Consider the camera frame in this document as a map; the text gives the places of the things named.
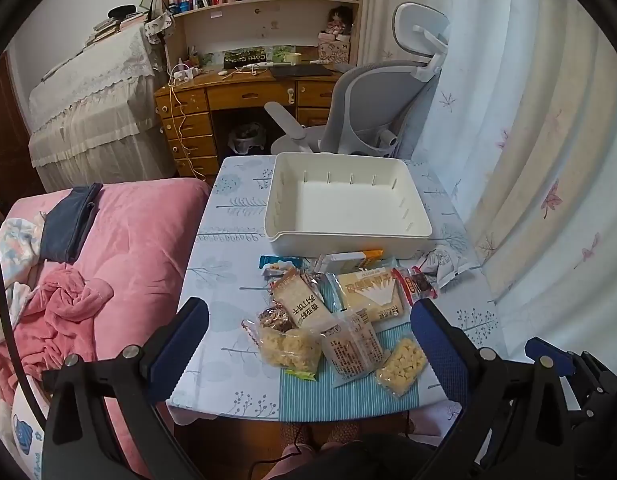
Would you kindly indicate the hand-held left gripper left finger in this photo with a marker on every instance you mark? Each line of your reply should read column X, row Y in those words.
column 181, row 347

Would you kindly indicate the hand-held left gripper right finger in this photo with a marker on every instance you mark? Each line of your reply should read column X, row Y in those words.
column 438, row 352

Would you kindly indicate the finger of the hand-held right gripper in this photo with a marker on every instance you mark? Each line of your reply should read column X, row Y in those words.
column 548, row 355

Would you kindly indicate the small yellow puff packet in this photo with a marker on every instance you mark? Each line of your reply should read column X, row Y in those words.
column 401, row 366

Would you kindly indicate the red-edged dark snack packet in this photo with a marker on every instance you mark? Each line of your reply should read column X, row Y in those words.
column 417, row 285

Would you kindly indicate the clear packet with printed text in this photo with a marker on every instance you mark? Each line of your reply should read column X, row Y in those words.
column 351, row 350

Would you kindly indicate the cream yellow biscuit packet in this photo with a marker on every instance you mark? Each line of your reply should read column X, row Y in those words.
column 371, row 294

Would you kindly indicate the dark brown snack packet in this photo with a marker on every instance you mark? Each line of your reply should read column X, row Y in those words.
column 276, row 319

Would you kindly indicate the large yellow puff packet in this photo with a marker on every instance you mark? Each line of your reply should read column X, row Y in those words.
column 288, row 350

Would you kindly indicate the small green packet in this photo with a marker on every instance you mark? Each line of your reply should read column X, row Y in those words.
column 301, row 374

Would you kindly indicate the beige cracker packet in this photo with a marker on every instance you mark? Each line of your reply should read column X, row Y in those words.
column 301, row 300

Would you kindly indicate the white plastic tray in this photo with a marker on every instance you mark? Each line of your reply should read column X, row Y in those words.
column 338, row 205

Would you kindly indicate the white crumpled snack packet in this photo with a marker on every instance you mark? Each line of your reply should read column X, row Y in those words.
column 446, row 262

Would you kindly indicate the pink blanket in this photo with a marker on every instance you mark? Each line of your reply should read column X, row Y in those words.
column 133, row 260

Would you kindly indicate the teal striped placemat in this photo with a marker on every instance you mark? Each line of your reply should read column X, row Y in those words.
column 333, row 405

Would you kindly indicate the tree print tablecloth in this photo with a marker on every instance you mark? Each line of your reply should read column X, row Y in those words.
column 233, row 240

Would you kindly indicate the blue and white small packet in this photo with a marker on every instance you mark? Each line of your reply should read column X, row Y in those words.
column 278, row 263

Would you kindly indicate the white and orange stick packet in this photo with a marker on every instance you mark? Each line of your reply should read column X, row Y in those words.
column 348, row 260

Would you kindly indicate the dark blue cloth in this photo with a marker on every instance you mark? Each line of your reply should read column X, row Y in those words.
column 68, row 225

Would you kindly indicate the blue and white pillow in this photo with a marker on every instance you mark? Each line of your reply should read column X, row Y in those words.
column 28, row 435

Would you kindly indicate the white patterned blanket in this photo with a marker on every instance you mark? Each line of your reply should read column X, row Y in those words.
column 13, row 245

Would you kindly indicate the white stool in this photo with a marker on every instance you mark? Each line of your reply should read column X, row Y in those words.
column 247, row 139

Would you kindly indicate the floral print curtain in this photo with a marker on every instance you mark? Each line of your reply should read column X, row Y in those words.
column 528, row 135

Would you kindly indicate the grey office chair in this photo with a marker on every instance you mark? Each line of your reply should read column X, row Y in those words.
column 373, row 105

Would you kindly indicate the wooden desk with drawers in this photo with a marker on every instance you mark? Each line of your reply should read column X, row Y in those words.
column 248, row 95

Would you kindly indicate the dark wooden wardrobe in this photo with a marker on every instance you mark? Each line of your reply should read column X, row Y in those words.
column 8, row 150

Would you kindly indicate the white lace cover cloth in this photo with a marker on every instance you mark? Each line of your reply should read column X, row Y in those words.
column 88, row 100

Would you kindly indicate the white power strip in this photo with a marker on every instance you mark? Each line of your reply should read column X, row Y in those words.
column 184, row 72

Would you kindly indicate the green picture board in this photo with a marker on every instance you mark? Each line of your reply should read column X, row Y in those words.
column 248, row 56

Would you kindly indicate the cardboard box with print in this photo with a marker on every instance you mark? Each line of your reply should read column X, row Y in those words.
column 333, row 50

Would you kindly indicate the floral hanging bag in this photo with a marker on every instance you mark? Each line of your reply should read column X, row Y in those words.
column 159, row 27

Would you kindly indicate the black hat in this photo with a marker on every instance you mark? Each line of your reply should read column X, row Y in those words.
column 122, row 11

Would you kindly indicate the wooden bookshelf with books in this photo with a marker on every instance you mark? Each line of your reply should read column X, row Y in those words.
column 268, row 15

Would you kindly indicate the doll with dark hair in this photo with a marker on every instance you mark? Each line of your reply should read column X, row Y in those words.
column 339, row 22

